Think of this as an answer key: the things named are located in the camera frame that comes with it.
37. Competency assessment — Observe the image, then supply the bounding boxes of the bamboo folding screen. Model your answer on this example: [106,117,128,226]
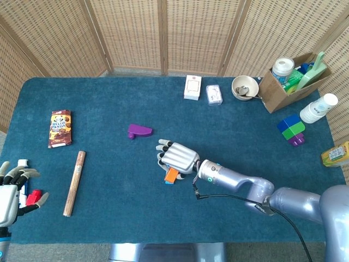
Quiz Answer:
[0,0,349,192]

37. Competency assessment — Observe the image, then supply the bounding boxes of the clear plastic case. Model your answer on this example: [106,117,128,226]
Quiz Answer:
[206,85,223,106]

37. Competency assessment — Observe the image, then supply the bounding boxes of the metal spoon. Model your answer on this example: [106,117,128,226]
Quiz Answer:
[236,86,262,99]

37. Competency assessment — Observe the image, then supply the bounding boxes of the red small block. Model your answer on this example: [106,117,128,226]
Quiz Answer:
[26,189,43,206]

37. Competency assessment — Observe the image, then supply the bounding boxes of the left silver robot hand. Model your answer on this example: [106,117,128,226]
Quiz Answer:
[0,160,50,228]

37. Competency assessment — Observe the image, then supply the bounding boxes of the beige bowl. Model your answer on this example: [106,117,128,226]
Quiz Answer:
[231,75,259,102]

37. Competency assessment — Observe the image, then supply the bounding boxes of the yellow drink carton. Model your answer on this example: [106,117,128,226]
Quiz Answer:
[321,141,349,168]

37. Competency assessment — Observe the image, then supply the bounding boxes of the light green plastic scoop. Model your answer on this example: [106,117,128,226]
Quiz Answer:
[296,51,328,92]

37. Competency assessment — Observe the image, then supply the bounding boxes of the Hello Panda biscuit box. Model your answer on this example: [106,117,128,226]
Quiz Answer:
[48,109,74,149]

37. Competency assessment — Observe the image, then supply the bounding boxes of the white plastic jar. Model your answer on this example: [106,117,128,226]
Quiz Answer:
[272,57,296,84]

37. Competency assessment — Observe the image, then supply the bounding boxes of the green plastic block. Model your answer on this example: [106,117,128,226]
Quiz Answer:
[281,121,306,141]

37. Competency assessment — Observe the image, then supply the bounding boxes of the brown wrapped long stick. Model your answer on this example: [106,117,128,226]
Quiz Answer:
[63,150,87,218]

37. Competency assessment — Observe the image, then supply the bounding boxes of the white blue toothpaste tube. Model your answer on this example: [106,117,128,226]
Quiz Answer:
[16,159,29,208]

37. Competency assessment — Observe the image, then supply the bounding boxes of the small white cardboard box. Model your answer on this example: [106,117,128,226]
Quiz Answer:
[183,75,202,100]

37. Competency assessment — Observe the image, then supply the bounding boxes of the brown cardboard box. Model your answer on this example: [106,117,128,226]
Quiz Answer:
[258,52,333,114]

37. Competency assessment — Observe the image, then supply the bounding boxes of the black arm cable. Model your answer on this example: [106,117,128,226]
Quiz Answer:
[192,177,314,262]

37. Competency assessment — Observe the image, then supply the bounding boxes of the purple plastic toy block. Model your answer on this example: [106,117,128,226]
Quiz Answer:
[287,133,306,147]

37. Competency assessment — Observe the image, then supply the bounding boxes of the blue plastic toy block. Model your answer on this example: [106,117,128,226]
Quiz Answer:
[276,114,301,133]

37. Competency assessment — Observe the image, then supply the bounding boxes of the blue carpet table mat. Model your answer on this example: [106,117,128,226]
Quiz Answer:
[0,76,347,245]

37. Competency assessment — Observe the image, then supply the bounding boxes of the white cups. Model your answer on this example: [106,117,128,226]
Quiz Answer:
[299,93,339,124]

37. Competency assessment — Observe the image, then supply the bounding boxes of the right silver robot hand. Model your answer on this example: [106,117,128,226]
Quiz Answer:
[155,139,201,181]

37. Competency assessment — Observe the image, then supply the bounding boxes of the green packet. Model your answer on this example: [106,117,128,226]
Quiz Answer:
[282,69,304,94]

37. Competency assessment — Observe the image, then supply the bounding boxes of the orange small brick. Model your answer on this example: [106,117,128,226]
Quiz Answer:
[164,168,179,184]

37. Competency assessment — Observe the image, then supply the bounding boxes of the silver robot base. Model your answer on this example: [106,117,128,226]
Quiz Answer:
[108,242,227,262]

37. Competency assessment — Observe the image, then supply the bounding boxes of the blue plastic item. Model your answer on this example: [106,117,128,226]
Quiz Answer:
[298,62,316,74]

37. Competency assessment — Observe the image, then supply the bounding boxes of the cyan long brick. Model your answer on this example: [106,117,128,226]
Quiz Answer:
[164,163,176,186]

